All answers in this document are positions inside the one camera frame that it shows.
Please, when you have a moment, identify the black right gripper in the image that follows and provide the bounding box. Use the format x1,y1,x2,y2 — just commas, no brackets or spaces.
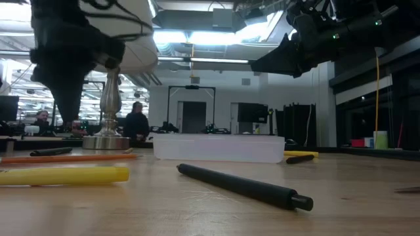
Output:
251,2,339,79

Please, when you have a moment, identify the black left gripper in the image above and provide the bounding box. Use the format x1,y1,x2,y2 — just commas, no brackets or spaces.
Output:
29,12,126,124

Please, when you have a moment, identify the orange pencil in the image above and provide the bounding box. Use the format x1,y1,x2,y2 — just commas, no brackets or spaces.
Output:
0,153,139,165

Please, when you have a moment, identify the yellow highlighter marker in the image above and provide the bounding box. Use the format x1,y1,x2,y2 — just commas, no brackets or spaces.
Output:
0,166,131,187

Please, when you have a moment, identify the thin yellow pen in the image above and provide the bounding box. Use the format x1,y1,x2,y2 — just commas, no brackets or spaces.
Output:
283,150,320,159

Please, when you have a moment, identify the black pen with white print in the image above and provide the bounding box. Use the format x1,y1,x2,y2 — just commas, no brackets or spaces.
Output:
176,163,314,212
285,154,315,165

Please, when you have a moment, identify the clear supply box pink lid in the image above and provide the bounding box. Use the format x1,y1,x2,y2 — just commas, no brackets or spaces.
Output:
152,133,285,164

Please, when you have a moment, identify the red device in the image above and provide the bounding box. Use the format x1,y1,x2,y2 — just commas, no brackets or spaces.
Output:
71,120,89,138

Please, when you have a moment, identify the person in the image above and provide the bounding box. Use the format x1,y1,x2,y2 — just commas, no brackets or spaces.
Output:
32,110,54,136
123,101,151,142

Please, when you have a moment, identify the white shade silver table lamp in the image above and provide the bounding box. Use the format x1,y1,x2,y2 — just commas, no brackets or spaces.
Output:
77,0,159,151

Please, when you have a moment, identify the black computer monitor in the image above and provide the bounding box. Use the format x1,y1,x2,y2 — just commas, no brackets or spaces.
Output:
0,95,20,122

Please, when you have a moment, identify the black curtain panel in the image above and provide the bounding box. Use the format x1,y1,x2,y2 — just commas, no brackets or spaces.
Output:
274,103,318,148

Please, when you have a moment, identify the green white container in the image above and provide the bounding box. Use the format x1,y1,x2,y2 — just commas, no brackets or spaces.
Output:
373,130,389,150

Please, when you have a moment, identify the black wall screen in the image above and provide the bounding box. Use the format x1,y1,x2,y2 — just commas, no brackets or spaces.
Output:
237,102,269,124

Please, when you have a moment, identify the black gantry frame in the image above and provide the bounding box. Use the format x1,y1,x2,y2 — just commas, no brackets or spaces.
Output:
166,85,217,134

